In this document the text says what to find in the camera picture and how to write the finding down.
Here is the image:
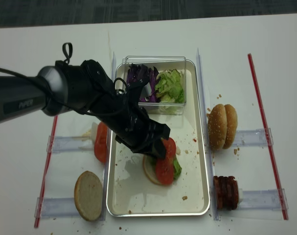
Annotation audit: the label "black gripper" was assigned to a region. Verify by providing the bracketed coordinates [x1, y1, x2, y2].
[99, 97, 170, 159]

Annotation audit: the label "red tomato slices stack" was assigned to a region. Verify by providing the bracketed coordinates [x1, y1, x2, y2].
[94, 122, 108, 163]

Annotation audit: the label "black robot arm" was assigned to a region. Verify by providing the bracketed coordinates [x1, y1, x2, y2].
[0, 60, 170, 159]

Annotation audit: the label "green lettuce on bun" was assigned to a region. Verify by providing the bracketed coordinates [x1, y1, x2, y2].
[173, 157, 182, 180]

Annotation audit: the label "green lettuce in container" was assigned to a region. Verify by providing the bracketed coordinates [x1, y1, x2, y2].
[155, 69, 185, 104]

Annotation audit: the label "stack of bacon patties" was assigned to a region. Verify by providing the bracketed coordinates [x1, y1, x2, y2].
[213, 176, 239, 211]

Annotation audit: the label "bottom bun on tray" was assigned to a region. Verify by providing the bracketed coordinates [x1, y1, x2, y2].
[142, 155, 161, 185]

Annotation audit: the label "clear plastic salad container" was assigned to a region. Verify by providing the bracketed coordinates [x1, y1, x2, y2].
[116, 56, 186, 115]

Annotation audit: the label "sesame top bun front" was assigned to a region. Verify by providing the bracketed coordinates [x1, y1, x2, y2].
[207, 104, 227, 150]

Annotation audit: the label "sesame bun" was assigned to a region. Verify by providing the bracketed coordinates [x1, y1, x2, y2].
[223, 104, 238, 149]
[207, 104, 227, 150]

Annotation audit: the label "white pusher block left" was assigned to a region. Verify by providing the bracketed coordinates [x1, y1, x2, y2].
[90, 122, 98, 145]

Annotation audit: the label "white pusher block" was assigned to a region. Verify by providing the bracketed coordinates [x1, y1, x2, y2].
[90, 122, 98, 145]
[238, 188, 244, 204]

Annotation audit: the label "sesame top bun rear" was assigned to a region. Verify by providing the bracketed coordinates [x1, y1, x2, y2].
[223, 104, 238, 149]

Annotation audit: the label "bun half at left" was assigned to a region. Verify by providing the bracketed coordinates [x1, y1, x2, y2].
[74, 171, 103, 221]

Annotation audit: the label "purple cabbage leaves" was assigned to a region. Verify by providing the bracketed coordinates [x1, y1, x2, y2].
[127, 64, 160, 103]

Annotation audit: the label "white pusher block right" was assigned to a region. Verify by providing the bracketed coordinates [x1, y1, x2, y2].
[238, 188, 244, 204]

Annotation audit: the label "upper left clear holder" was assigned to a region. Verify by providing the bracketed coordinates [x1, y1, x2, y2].
[46, 136, 94, 153]

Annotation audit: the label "clear holder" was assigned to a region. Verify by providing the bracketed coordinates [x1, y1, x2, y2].
[46, 136, 94, 153]
[232, 128, 274, 147]
[34, 197, 80, 218]
[238, 189, 287, 211]

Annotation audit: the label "upper right clear holder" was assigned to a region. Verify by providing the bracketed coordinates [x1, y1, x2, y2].
[232, 128, 274, 147]

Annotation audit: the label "left red strip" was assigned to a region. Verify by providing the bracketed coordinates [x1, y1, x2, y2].
[34, 116, 58, 229]

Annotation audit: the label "red strip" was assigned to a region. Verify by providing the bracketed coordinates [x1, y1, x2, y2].
[247, 53, 289, 220]
[34, 116, 58, 229]

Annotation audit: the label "lower right clear holder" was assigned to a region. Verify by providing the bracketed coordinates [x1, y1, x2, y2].
[238, 189, 287, 211]

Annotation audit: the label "lower left clear holder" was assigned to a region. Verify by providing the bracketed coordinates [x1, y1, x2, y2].
[34, 197, 80, 218]

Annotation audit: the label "right red strip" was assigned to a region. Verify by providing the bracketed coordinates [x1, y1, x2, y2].
[247, 53, 289, 220]

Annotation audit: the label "right long clear rail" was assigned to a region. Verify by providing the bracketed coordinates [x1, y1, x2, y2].
[196, 49, 221, 222]

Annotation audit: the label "long clear rail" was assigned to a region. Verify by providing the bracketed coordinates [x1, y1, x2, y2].
[99, 52, 116, 221]
[196, 49, 221, 222]

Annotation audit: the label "left long clear rail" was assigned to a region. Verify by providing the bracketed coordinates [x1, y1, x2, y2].
[99, 52, 116, 221]

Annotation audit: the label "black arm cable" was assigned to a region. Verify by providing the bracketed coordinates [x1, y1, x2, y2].
[0, 43, 129, 117]

